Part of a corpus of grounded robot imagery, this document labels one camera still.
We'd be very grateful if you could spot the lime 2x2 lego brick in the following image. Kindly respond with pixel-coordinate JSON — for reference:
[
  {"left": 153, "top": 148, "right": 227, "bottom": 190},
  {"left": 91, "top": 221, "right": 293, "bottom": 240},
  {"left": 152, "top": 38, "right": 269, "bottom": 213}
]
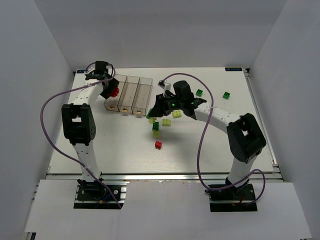
[
  {"left": 148, "top": 118, "right": 156, "bottom": 124},
  {"left": 152, "top": 130, "right": 160, "bottom": 138}
]

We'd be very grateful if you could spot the green curved lego brick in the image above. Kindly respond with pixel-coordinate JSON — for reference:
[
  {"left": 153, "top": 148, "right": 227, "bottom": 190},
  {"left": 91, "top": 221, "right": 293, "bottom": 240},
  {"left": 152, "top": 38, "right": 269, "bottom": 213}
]
[{"left": 146, "top": 108, "right": 153, "bottom": 119}]

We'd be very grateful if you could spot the lime 2x3 lego brick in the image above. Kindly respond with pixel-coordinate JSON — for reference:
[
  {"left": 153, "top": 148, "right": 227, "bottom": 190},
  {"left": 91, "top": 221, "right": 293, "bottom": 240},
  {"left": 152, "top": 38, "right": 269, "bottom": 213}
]
[{"left": 162, "top": 118, "right": 172, "bottom": 127}]

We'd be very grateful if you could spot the green 2x3 lego brick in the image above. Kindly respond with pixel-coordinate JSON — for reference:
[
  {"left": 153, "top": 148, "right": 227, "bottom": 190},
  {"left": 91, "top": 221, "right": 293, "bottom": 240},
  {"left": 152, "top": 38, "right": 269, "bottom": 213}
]
[{"left": 152, "top": 121, "right": 160, "bottom": 131}]

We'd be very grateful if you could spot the red rounded lego brick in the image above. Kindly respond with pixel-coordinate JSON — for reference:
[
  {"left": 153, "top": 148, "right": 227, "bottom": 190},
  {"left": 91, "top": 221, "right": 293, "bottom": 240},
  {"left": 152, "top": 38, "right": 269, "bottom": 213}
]
[{"left": 110, "top": 87, "right": 120, "bottom": 98}]

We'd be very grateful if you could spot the small red lego brick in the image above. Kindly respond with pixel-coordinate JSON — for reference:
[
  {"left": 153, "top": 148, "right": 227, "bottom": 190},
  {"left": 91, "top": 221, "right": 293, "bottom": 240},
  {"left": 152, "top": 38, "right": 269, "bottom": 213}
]
[{"left": 155, "top": 141, "right": 163, "bottom": 150}]

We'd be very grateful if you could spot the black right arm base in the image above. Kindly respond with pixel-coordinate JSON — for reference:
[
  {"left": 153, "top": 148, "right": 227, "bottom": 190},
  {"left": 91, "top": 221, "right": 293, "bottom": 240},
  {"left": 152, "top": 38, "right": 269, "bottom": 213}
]
[{"left": 204, "top": 183, "right": 258, "bottom": 213}]

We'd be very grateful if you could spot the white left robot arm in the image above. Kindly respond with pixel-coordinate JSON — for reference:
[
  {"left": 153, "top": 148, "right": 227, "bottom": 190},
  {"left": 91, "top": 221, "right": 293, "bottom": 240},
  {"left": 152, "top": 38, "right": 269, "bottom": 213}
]
[{"left": 61, "top": 61, "right": 120, "bottom": 184}]

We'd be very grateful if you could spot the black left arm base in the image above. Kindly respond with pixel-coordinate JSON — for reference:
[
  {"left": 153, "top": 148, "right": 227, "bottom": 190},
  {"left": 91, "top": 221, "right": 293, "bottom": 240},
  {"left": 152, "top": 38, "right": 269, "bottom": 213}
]
[{"left": 73, "top": 179, "right": 124, "bottom": 210}]

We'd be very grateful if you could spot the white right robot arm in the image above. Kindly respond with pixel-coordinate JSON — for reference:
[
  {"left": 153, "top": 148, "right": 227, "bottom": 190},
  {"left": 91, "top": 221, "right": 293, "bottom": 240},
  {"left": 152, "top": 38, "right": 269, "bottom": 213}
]
[{"left": 148, "top": 80, "right": 267, "bottom": 190}]

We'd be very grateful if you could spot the lime rounded lego brick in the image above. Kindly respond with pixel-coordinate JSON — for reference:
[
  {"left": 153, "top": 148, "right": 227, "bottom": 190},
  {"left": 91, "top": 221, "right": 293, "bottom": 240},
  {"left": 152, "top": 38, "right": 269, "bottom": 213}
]
[{"left": 172, "top": 110, "right": 182, "bottom": 119}]

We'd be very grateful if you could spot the green square lego brick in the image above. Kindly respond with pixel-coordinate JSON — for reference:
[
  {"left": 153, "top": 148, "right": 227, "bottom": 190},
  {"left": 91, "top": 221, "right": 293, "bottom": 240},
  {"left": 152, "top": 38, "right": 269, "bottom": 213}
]
[
  {"left": 195, "top": 89, "right": 203, "bottom": 97},
  {"left": 222, "top": 92, "right": 230, "bottom": 100}
]

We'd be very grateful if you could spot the blue table label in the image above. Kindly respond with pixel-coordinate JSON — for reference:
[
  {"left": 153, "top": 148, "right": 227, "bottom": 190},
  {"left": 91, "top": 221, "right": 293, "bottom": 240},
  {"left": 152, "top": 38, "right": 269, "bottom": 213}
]
[
  {"left": 76, "top": 69, "right": 87, "bottom": 74},
  {"left": 224, "top": 67, "right": 243, "bottom": 72}
]

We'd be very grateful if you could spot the smoky clear left container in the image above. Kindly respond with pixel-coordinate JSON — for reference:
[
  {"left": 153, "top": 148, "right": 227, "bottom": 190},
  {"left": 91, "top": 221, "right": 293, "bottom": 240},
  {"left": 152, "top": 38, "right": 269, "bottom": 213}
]
[{"left": 104, "top": 74, "right": 127, "bottom": 112}]

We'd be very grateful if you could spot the smoky clear middle container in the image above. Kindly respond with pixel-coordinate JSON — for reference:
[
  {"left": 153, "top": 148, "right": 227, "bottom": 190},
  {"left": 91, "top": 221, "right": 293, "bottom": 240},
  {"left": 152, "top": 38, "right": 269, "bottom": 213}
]
[{"left": 118, "top": 76, "right": 140, "bottom": 113}]

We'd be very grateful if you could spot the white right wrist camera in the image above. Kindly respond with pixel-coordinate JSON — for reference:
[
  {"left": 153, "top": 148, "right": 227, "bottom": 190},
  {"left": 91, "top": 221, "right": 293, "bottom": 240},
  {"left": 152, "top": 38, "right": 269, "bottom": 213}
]
[{"left": 157, "top": 79, "right": 172, "bottom": 97}]

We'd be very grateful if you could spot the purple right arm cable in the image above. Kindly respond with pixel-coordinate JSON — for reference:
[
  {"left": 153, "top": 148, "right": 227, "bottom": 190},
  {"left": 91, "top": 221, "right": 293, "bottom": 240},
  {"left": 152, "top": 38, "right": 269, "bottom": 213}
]
[{"left": 158, "top": 72, "right": 265, "bottom": 206}]

